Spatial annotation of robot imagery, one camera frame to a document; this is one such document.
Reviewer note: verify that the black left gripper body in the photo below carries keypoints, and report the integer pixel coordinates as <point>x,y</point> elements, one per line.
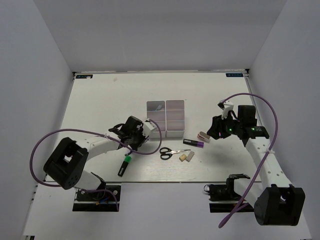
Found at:
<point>138,138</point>

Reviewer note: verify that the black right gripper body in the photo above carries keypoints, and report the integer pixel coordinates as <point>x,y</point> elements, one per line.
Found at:
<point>227,126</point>

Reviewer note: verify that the pink white stapler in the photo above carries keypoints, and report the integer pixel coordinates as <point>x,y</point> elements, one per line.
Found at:
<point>203,137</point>

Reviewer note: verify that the green highlighter marker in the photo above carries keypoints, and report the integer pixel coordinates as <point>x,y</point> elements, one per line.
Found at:
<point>124,165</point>

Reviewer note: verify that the purple highlighter marker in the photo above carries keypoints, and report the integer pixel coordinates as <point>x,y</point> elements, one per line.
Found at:
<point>193,143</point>

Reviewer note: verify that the grey white eraser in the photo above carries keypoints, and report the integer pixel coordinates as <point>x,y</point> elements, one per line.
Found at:
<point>190,156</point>

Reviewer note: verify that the black handled scissors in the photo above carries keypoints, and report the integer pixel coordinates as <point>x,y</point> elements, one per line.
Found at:
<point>166,153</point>

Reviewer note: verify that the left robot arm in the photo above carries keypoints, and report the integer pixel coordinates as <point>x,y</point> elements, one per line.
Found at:
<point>67,162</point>

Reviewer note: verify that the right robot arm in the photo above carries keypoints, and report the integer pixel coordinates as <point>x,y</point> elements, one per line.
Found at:
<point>275,201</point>

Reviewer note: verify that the white left storage container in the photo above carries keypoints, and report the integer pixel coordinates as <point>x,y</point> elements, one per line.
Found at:
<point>158,116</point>

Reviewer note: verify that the white storage container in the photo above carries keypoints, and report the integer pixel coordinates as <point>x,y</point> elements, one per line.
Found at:
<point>158,116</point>
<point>175,118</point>

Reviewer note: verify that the white right storage container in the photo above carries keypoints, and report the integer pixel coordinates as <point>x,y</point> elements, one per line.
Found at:
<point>175,118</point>

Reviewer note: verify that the dark table label right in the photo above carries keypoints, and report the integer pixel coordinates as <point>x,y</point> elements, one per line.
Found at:
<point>234,75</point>

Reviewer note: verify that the dark table label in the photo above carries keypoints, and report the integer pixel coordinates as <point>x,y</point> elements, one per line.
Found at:
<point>84,76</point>
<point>234,75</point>

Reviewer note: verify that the dark table label left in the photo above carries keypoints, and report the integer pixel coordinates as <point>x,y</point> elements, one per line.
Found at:
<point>84,76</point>

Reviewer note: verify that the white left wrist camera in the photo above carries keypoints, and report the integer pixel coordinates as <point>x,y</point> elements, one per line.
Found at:
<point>150,130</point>

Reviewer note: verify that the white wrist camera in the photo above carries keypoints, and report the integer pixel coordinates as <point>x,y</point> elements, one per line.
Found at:
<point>150,130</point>
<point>226,107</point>

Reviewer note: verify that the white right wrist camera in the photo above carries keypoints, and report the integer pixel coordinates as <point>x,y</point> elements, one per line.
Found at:
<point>226,107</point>

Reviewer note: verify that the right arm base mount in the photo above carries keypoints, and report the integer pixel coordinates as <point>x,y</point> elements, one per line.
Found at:
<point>222,197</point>

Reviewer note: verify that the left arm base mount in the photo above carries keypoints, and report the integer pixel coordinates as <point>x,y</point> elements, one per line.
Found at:
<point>94,202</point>

